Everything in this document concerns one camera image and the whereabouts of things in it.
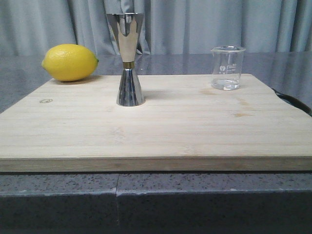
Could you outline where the clear glass beaker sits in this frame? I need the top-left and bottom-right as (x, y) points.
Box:
(211, 45), (246, 91)

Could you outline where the silver steel jigger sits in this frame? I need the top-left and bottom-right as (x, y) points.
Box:
(107, 13), (145, 107)

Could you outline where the light wooden cutting board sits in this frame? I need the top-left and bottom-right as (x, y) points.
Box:
(0, 74), (312, 172)

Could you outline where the yellow lemon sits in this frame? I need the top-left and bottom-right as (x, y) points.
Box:
(41, 44), (98, 82)

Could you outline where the grey curtain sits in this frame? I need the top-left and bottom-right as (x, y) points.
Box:
(0, 0), (312, 56)

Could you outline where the black cable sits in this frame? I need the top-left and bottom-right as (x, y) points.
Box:
(272, 88), (312, 116)

